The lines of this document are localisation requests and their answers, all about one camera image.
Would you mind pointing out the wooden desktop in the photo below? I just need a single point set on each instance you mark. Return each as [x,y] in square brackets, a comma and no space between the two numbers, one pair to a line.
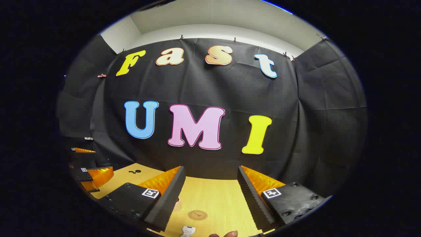
[217,197]

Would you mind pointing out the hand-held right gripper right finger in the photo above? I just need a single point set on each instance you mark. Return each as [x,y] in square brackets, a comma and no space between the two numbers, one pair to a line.
[253,200]

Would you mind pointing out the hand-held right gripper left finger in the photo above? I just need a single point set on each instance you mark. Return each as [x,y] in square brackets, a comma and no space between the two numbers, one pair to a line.
[171,197]

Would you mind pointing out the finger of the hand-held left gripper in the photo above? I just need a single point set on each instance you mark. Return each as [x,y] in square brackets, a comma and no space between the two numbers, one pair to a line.
[84,150]
[98,176]

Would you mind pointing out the black backdrop cloth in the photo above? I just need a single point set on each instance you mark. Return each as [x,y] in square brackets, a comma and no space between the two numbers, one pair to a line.
[197,85]

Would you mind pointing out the white toothpaste tube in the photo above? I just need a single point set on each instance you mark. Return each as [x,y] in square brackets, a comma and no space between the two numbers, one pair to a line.
[188,231]

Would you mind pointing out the round brown coaster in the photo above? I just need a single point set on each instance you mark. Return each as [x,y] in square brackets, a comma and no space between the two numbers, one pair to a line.
[197,215]

